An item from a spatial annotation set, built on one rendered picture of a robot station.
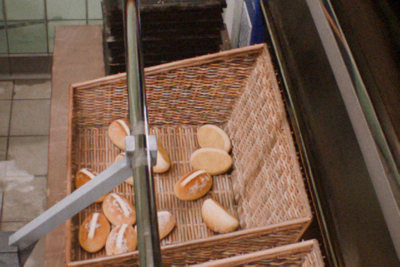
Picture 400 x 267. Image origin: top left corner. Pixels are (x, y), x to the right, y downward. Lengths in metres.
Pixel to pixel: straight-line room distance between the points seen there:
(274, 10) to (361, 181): 0.62
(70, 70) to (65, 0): 0.74
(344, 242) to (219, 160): 0.62
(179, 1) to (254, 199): 0.51
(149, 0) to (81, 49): 0.42
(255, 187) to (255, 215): 0.07
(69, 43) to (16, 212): 0.63
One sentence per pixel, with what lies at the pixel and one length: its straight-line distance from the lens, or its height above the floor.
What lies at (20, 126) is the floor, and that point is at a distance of 2.90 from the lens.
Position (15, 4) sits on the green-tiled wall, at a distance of 2.93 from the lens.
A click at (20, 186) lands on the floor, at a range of 2.69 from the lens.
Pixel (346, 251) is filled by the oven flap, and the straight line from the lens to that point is 1.33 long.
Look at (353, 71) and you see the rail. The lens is 0.88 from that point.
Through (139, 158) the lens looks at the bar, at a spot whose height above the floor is 1.17.
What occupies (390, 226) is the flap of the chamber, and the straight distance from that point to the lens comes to 0.77.
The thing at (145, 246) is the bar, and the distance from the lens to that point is 1.01.
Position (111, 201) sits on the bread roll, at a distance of 1.77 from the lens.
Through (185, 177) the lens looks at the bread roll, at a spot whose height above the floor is 0.64.
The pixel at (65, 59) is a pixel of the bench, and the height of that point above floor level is 0.58.
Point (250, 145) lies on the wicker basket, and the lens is 1.84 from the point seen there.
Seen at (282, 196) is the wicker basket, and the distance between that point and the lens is 1.63.
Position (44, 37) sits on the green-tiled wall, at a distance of 3.01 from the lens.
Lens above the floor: 1.97
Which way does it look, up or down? 42 degrees down
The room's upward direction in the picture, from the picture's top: 6 degrees clockwise
